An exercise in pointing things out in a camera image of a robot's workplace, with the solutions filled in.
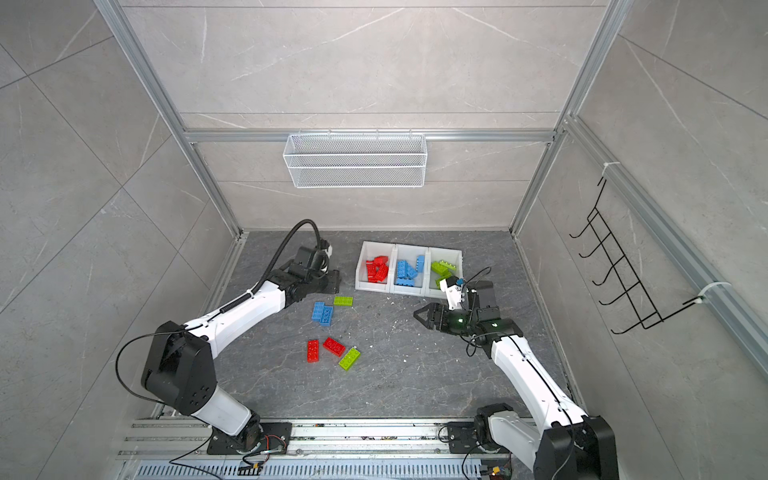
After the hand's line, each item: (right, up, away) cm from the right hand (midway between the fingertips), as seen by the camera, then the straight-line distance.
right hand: (423, 314), depth 80 cm
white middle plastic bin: (-2, +17, +29) cm, 34 cm away
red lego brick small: (-26, -11, +8) cm, 29 cm away
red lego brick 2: (-12, +11, +25) cm, 30 cm away
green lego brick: (-25, +1, +18) cm, 31 cm away
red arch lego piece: (-16, +10, +24) cm, 30 cm away
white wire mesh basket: (-20, +49, +20) cm, 56 cm away
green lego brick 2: (+12, +13, +26) cm, 31 cm away
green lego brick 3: (+8, +12, +25) cm, 29 cm away
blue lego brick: (+2, +13, +23) cm, 27 cm away
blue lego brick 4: (-2, +10, +24) cm, 26 cm away
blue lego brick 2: (-4, +8, +21) cm, 23 cm away
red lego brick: (-32, -12, +6) cm, 35 cm away
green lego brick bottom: (-21, -15, +5) cm, 26 cm away
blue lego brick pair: (-33, -2, +15) cm, 36 cm away
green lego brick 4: (+10, +9, +24) cm, 27 cm away
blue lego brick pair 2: (-30, -3, +13) cm, 32 cm away
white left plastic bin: (-17, +17, +27) cm, 37 cm away
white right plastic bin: (+13, +16, +24) cm, 32 cm away
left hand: (-26, +11, +8) cm, 29 cm away
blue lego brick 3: (-5, +11, +23) cm, 26 cm away
